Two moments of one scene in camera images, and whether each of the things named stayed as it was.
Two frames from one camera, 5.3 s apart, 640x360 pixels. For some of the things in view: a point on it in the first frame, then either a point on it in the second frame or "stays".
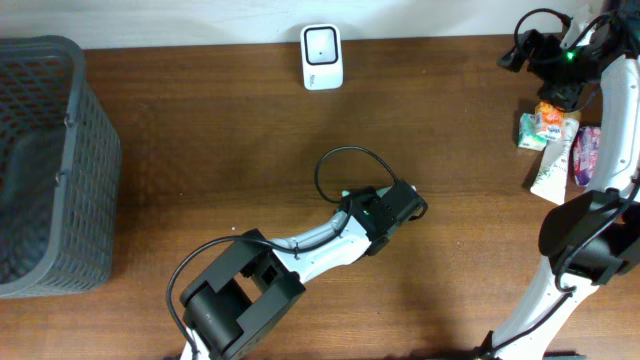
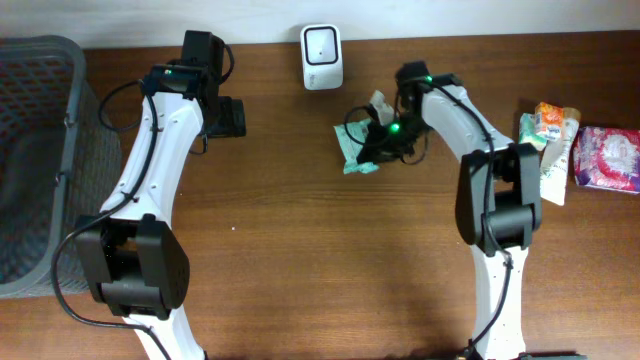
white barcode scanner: x=321 y=47 stays
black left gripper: x=366 y=192 -> x=232 y=118
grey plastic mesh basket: x=60 y=171 stays
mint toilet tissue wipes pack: x=380 y=192 -> x=358 y=130
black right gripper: x=542 y=47 -> x=379 y=147
